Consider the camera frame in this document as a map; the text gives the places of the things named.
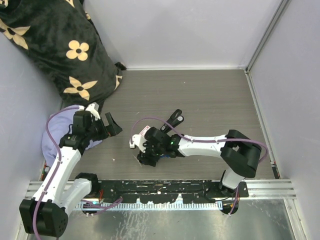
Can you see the aluminium corner frame post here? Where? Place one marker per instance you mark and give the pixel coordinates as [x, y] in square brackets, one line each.
[281, 8]

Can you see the white red staple box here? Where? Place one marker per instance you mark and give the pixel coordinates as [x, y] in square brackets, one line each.
[144, 131]

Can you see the lavender crumpled cloth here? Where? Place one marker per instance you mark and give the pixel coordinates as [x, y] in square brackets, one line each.
[58, 133]

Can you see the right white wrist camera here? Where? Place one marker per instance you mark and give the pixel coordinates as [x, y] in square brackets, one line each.
[137, 141]

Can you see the white slotted cable duct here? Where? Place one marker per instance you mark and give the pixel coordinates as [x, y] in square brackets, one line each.
[178, 205]

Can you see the black mounting base plate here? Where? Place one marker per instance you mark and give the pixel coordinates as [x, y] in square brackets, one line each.
[160, 191]

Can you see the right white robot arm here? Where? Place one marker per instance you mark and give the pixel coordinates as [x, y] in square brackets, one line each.
[241, 154]

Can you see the black stapler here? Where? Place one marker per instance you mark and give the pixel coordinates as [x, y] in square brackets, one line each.
[174, 120]

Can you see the aluminium slotted rail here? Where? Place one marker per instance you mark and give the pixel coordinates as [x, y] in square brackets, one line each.
[270, 189]

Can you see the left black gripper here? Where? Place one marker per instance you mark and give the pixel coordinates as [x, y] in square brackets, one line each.
[112, 129]

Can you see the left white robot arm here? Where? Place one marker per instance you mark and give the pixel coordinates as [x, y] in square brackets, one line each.
[47, 212]

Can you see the black floral plush blanket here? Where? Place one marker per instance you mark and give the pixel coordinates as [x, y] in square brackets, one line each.
[61, 39]

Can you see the blue stapler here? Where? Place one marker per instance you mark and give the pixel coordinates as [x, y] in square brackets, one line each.
[165, 157]

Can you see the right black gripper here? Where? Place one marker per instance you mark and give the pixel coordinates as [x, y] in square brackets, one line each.
[145, 157]

